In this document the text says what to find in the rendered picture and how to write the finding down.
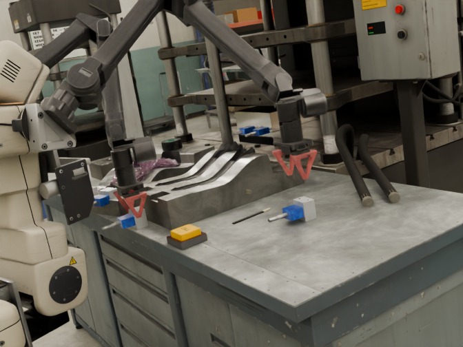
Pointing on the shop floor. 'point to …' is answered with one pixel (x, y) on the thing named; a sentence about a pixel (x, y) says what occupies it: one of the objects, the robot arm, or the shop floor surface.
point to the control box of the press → (408, 62)
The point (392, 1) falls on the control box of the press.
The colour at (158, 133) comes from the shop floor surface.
